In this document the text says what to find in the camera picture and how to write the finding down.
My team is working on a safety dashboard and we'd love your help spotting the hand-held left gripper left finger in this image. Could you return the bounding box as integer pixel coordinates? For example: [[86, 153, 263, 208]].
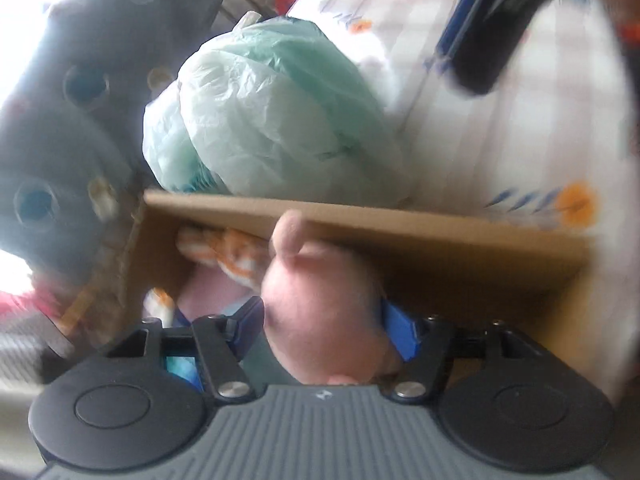
[[104, 296, 266, 405]]

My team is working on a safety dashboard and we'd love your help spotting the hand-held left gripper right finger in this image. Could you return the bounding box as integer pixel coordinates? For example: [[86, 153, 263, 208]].
[[381, 299, 553, 403]]

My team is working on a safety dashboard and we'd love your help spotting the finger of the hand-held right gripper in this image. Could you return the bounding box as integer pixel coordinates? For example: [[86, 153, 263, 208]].
[[432, 0, 568, 96]]

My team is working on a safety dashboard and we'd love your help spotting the pink plush toy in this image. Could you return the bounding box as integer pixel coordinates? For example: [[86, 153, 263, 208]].
[[260, 210, 406, 386]]

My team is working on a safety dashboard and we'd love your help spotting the orange striped plush toy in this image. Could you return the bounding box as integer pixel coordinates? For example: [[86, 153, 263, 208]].
[[142, 225, 273, 321]]

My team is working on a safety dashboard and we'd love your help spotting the brown cardboard box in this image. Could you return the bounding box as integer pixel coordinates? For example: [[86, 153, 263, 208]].
[[50, 189, 626, 401]]

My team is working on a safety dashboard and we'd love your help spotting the white green plastic bag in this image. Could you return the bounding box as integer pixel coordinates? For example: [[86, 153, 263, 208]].
[[142, 16, 411, 206]]

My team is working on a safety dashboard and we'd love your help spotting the pink hanging garment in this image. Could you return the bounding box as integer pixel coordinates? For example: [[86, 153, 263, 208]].
[[0, 285, 56, 318]]

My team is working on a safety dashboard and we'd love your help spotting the grey patterned blanket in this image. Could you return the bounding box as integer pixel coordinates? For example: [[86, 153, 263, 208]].
[[0, 0, 251, 281]]

